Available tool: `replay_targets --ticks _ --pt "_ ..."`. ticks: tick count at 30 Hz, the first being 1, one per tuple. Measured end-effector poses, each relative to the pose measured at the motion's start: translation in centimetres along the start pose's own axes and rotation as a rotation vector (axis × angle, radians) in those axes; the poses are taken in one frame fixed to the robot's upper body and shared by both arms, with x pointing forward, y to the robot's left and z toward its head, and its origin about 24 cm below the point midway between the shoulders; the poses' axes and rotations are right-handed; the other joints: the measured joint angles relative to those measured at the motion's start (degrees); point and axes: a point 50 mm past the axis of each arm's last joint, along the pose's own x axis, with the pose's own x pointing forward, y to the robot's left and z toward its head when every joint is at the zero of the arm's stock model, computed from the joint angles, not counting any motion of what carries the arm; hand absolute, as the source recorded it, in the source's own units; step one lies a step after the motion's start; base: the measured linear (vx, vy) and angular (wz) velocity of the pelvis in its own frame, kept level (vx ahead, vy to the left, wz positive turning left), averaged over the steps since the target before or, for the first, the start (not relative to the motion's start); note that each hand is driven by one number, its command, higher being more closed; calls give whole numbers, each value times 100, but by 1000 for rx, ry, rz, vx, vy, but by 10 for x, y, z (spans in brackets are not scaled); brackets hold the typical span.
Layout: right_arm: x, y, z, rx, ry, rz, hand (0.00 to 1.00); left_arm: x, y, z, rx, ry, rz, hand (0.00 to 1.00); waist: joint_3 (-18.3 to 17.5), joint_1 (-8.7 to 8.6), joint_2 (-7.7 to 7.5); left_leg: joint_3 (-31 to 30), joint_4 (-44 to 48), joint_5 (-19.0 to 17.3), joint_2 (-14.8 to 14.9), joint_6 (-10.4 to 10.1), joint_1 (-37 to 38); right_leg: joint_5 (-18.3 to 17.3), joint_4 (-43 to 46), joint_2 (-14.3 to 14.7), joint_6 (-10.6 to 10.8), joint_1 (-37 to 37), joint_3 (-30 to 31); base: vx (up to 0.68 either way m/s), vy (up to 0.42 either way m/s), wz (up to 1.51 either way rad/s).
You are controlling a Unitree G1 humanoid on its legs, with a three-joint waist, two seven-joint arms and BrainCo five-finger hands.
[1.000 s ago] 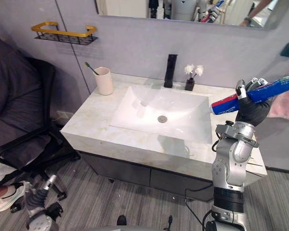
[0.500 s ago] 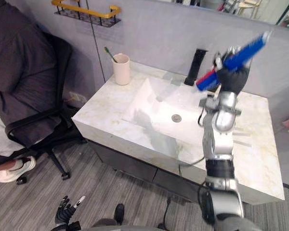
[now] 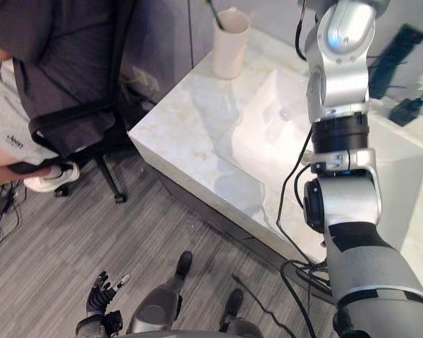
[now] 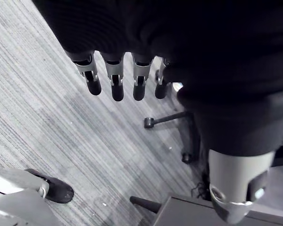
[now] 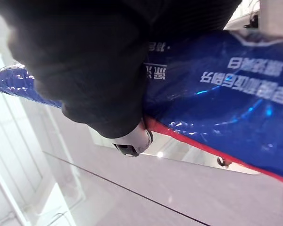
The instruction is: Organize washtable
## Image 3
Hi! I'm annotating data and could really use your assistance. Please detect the black office chair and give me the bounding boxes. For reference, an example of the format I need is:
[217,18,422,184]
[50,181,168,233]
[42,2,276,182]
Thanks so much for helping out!
[27,0,165,204]

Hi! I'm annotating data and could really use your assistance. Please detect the black power adapter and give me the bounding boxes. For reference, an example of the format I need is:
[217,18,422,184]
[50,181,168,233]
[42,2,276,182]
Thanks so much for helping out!
[388,97,423,128]

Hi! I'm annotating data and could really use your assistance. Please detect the black power strip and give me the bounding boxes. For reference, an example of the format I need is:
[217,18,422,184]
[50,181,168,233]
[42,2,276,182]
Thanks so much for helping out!
[367,23,423,101]

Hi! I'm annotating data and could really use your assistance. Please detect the person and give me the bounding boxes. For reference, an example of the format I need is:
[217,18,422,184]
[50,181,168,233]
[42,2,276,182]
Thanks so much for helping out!
[0,0,128,194]

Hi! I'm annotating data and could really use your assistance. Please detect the cream ceramic cup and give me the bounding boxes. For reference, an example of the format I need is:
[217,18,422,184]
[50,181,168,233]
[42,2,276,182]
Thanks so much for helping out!
[211,7,252,80]

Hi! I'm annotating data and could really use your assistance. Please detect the dark-handled toothbrush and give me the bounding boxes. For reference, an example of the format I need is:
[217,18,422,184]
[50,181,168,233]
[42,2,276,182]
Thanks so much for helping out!
[202,0,226,30]

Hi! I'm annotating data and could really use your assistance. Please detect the white shoe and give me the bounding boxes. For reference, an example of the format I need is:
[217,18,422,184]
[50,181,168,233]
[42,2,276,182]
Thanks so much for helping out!
[23,161,81,194]

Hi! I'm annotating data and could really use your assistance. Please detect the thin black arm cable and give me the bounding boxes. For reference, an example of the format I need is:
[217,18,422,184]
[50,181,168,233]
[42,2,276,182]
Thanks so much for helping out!
[275,128,329,269]

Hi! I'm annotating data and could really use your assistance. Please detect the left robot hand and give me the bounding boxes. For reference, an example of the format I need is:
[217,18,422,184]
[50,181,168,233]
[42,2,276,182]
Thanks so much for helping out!
[85,270,132,315]

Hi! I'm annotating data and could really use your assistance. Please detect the thick black cable bundle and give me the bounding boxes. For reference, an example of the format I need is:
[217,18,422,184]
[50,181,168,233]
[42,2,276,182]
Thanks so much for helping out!
[279,259,340,338]

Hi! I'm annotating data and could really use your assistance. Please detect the black floor cable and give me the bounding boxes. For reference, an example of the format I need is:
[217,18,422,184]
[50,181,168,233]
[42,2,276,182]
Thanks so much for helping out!
[230,273,288,338]

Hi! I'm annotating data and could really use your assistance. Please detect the tangled black floor cables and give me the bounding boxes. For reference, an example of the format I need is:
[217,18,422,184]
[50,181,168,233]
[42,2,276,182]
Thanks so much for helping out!
[0,182,23,287]

